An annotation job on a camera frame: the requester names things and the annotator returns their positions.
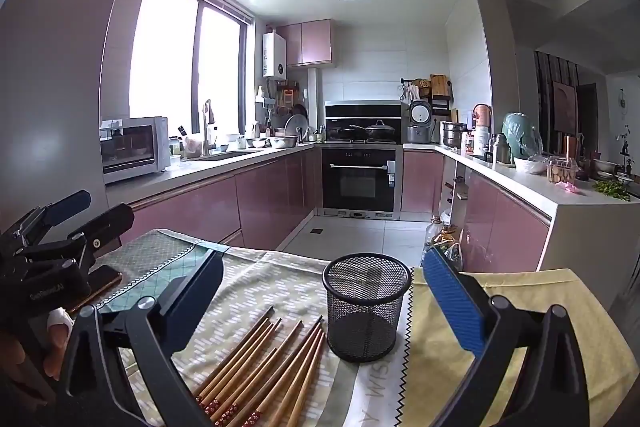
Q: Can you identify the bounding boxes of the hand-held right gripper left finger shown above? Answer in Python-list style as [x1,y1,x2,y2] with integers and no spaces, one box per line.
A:
[54,248,224,427]

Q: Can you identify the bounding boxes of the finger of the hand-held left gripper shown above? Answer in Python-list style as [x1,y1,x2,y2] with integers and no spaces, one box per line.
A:
[20,203,136,280]
[0,190,93,255]

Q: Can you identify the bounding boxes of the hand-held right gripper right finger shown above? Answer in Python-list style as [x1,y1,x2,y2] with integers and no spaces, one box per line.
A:
[421,246,592,427]

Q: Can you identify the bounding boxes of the black mesh utensil holder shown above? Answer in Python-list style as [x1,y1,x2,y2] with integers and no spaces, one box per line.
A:
[321,252,413,363]

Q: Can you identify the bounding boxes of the bunch of wooden chopsticks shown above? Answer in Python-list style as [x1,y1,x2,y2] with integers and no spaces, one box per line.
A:
[192,305,326,427]

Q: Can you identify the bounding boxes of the person's left hand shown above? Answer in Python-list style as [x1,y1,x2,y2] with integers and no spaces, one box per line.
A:
[42,307,76,380]

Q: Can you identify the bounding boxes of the bag of vegetables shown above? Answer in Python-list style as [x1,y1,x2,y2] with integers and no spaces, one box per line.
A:
[440,227,465,273]

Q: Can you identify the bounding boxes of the cooking oil bottle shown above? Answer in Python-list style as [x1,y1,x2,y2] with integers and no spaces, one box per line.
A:
[425,216,447,264]

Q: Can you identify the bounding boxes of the yellow cloth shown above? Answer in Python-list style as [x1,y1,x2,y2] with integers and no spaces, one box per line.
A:
[400,268,640,427]

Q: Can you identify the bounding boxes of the beige green patterned tablecloth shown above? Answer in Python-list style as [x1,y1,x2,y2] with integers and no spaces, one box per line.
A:
[65,229,416,427]

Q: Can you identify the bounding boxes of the pink base cabinets with white counter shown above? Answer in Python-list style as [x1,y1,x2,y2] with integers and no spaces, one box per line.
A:
[402,149,553,275]

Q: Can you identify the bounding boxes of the white microwave oven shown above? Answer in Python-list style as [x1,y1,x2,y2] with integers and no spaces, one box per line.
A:
[100,117,172,185]

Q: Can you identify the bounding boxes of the white printed cloth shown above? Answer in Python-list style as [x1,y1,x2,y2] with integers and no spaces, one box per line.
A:
[345,287,436,427]

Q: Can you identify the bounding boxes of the pink base cabinets below sink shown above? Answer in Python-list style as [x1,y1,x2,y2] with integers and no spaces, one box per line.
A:
[107,147,323,253]

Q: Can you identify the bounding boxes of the pink refrigerator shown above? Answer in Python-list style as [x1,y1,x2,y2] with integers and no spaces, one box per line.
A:
[0,0,147,228]

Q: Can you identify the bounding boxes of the steel kitchen faucet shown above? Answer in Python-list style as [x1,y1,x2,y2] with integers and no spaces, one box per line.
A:
[201,99,217,156]

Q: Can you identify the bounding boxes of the steel kitchen sink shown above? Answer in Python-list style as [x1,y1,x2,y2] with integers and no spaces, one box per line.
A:
[190,149,263,162]

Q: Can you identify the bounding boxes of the black built-in oven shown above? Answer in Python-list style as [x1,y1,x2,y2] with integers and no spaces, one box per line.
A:
[320,146,404,219]

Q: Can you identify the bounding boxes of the white bowl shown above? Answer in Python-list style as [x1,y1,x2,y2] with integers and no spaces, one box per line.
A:
[514,156,549,175]

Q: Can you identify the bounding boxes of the steel thermos bottle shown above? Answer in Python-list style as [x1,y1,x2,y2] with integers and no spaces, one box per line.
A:
[492,134,512,166]

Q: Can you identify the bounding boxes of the steel stock pot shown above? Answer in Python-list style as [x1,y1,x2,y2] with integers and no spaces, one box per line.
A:
[440,121,467,148]

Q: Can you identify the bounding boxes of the clear plastic food container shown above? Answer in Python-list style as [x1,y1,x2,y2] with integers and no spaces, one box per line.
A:
[546,156,577,184]

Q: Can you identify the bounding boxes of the kitchen window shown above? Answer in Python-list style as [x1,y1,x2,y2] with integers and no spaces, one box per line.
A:
[129,0,249,135]

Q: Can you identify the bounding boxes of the silver rice cooker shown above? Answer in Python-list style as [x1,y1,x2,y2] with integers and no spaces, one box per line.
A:
[406,100,435,144]

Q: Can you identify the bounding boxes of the black wok with lid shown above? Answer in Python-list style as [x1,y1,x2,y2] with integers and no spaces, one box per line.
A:
[349,119,399,142]

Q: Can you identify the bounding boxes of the pink kettle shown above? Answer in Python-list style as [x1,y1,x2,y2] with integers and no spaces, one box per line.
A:
[472,103,494,130]

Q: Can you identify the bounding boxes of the green leafy vegetables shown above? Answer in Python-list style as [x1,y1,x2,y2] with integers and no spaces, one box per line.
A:
[593,180,632,202]

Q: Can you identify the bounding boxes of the round pot lid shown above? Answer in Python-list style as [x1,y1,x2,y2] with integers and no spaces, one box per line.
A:
[284,114,314,144]

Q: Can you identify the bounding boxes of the black range hood cooktop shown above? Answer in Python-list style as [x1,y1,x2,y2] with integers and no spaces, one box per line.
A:
[324,101,404,146]

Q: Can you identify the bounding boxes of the white water heater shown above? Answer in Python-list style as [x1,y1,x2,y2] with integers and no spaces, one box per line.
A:
[262,32,287,80]

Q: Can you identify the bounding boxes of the black wall rack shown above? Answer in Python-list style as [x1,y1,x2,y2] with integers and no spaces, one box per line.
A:
[399,73,454,116]

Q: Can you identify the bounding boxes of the brown wall picture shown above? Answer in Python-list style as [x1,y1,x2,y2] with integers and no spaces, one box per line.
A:
[551,79,579,134]

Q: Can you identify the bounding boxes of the pink wall cabinet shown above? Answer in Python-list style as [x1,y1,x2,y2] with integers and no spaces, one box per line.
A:
[276,19,334,68]

